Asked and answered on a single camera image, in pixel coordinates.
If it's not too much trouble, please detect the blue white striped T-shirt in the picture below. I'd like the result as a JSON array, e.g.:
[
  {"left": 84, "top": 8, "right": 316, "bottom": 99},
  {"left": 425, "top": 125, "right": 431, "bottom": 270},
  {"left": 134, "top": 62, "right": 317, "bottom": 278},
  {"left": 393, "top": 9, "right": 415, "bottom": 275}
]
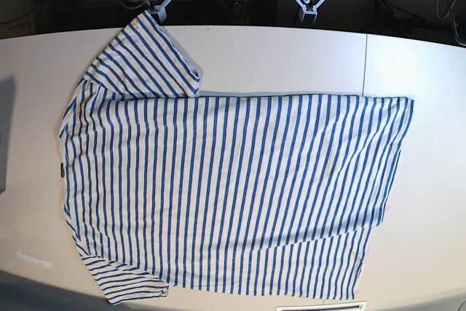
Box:
[{"left": 59, "top": 12, "right": 414, "bottom": 304}]

